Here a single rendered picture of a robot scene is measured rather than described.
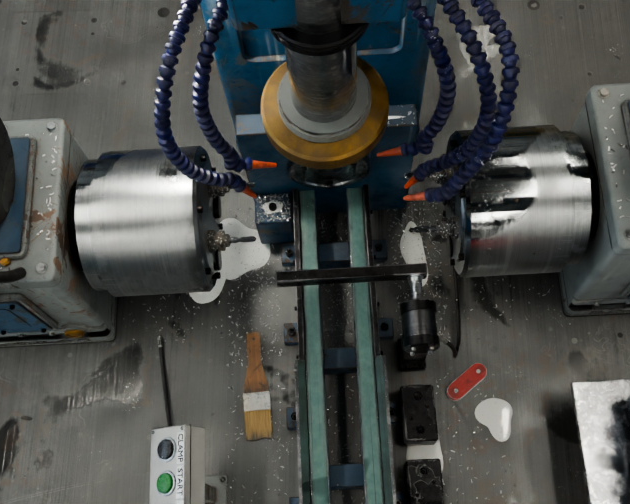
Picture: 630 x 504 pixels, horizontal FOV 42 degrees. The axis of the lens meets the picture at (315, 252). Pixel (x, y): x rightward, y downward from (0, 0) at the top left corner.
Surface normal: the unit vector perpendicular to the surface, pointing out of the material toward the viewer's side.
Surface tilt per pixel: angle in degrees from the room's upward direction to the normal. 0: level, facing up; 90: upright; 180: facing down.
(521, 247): 58
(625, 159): 0
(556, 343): 0
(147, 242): 39
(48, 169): 0
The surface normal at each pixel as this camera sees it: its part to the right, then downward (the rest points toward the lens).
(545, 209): -0.01, 0.20
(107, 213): -0.03, -0.06
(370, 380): -0.04, -0.35
